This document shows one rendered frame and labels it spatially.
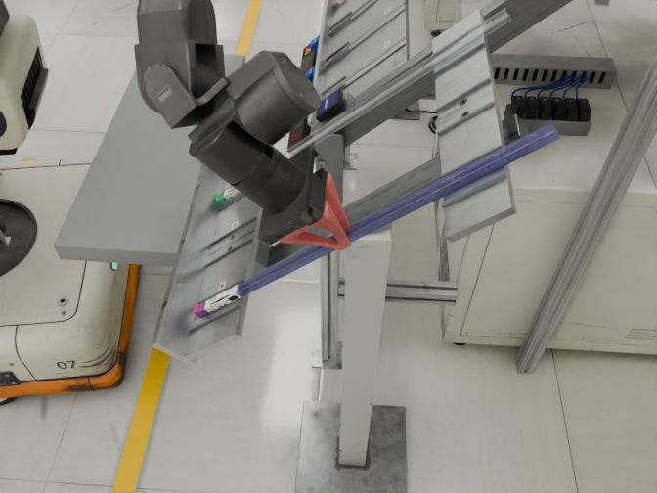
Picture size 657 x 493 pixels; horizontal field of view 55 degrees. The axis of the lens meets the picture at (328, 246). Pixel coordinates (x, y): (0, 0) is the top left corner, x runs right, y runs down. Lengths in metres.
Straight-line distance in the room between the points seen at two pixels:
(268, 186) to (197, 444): 1.05
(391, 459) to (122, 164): 0.88
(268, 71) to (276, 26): 2.22
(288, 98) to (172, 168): 0.72
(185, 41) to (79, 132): 1.81
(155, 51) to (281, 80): 0.12
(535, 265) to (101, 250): 0.87
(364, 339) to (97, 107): 1.70
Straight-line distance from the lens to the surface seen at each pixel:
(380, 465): 1.54
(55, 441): 1.69
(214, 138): 0.60
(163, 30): 0.62
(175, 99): 0.61
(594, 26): 1.72
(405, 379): 1.64
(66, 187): 1.78
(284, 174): 0.63
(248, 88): 0.59
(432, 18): 2.67
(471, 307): 1.52
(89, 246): 1.17
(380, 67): 1.12
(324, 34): 1.35
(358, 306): 0.96
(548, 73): 1.46
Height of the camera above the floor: 1.44
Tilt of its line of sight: 50 degrees down
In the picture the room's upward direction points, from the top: straight up
